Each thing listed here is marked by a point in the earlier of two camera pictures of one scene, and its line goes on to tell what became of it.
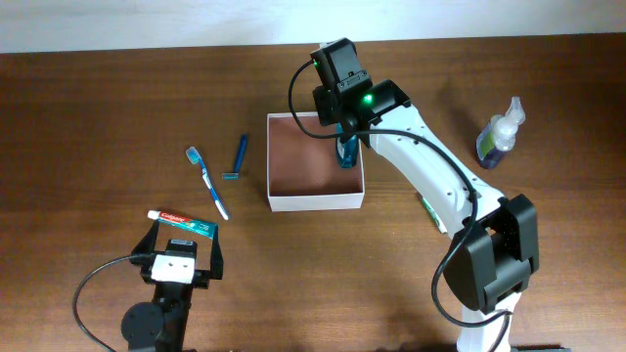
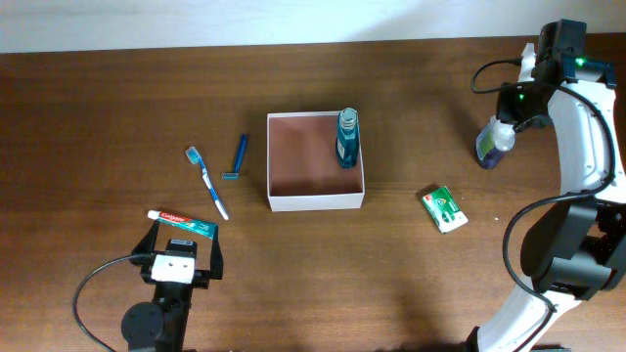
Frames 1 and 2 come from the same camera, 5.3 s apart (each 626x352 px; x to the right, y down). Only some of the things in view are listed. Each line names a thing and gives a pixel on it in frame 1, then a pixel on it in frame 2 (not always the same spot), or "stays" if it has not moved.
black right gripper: x=330 y=111 to x=507 y=112
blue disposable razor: x=228 y=176 stays
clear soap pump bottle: x=500 y=135 stays
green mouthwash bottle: x=347 y=152 stays
